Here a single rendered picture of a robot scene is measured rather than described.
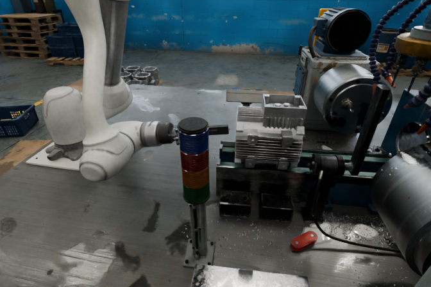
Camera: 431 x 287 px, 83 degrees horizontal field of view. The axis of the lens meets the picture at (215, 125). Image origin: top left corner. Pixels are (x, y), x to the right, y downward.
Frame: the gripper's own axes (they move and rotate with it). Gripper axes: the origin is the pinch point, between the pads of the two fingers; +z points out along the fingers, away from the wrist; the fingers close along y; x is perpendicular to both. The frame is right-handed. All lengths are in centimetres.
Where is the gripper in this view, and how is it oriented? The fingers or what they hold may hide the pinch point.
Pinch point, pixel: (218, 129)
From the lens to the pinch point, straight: 82.0
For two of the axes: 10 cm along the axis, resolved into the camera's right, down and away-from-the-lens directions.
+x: 1.4, 8.7, 4.8
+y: 1.1, -4.9, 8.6
